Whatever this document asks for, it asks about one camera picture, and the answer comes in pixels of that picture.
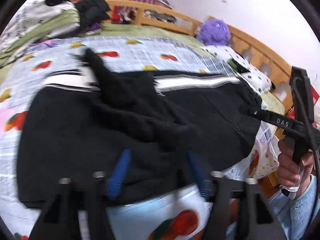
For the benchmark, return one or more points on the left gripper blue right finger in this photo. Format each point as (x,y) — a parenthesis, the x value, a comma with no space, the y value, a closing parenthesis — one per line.
(204,185)

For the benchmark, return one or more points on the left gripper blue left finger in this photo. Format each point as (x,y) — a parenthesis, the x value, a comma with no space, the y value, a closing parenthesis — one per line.
(118,175)

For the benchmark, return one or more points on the black pants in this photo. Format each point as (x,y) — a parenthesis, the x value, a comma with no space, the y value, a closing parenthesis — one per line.
(72,131)

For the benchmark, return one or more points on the right hand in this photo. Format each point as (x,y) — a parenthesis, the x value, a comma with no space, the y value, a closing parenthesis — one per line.
(289,173)

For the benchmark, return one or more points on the green blanket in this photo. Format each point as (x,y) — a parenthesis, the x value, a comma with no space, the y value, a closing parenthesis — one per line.
(139,48)

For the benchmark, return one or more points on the fruit print plaid sheet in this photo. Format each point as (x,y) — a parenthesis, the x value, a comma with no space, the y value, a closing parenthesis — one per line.
(129,221)

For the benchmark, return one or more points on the white patterned pillow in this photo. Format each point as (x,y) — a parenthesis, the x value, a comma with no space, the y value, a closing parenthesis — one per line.
(258,80)

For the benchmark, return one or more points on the light blue right sleeve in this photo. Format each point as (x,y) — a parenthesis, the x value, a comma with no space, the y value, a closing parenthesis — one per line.
(294,214)

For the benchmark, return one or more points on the purple plush toy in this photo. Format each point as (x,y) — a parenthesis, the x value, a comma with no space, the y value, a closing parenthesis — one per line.
(214,33)

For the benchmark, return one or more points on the black clothes pile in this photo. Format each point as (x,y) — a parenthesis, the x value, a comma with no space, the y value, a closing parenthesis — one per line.
(91,12)

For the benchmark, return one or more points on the folded white green quilt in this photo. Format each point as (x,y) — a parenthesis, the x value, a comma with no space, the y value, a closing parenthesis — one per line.
(37,20)

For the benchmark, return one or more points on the wooden bed frame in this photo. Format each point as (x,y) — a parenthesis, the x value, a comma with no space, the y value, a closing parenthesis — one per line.
(258,54)

